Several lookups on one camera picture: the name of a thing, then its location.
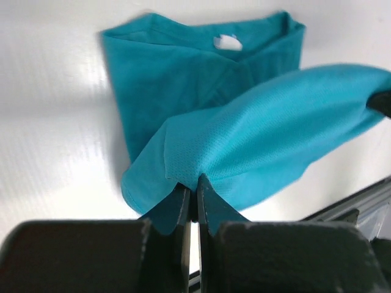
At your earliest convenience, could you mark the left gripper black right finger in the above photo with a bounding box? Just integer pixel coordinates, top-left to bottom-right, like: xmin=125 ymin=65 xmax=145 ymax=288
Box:
xmin=197 ymin=173 xmax=391 ymax=293

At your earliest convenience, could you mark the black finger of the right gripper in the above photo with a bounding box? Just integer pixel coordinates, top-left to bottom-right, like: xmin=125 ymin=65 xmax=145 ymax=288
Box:
xmin=367 ymin=90 xmax=391 ymax=118

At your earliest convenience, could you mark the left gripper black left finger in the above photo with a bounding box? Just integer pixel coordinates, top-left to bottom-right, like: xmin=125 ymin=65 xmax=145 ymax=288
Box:
xmin=1 ymin=185 xmax=191 ymax=292

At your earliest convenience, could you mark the teal t shirt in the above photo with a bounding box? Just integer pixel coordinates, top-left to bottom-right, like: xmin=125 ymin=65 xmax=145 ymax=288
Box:
xmin=101 ymin=12 xmax=390 ymax=214

